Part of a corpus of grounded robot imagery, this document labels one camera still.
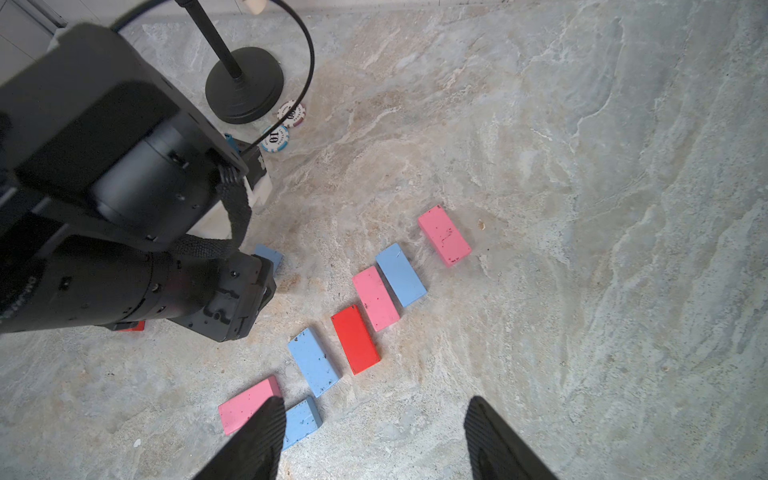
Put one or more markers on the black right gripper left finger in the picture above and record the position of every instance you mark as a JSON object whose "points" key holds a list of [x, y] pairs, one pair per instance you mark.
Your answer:
{"points": [[254, 451]]}

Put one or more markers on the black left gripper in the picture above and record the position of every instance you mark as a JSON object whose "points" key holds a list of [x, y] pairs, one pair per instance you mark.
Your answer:
{"points": [[243, 286]]}

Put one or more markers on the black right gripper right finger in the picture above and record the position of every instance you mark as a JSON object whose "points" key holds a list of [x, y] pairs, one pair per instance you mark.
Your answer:
{"points": [[495, 450]]}

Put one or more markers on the light blue block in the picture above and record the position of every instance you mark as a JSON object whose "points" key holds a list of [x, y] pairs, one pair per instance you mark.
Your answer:
{"points": [[313, 362], [268, 257], [302, 420], [399, 273]]}

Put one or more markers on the red block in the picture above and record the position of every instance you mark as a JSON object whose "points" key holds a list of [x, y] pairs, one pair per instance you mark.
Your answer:
{"points": [[355, 339], [129, 326]]}

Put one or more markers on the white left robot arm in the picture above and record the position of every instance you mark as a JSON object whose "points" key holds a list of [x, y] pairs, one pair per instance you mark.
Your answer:
{"points": [[120, 201]]}

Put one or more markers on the pink block lower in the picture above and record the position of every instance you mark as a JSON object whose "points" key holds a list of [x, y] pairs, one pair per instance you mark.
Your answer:
{"points": [[236, 412]]}

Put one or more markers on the pink block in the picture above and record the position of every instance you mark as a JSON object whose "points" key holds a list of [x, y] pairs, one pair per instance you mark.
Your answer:
{"points": [[376, 299], [236, 412], [444, 236]]}

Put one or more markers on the pink block upper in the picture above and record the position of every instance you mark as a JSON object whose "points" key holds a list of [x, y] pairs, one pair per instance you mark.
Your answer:
{"points": [[376, 299]]}

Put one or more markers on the blue 10 poker chip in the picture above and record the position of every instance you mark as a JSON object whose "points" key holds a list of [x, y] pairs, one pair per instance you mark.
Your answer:
{"points": [[276, 141]]}

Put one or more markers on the purple 500 poker chip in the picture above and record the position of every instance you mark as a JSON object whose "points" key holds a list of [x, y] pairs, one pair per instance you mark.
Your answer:
{"points": [[291, 113]]}

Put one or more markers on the black microphone stand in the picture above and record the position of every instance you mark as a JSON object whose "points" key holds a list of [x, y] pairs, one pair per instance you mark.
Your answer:
{"points": [[244, 84]]}

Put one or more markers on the pink block far right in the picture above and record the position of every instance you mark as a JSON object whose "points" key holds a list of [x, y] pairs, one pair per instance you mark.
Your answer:
{"points": [[444, 236]]}

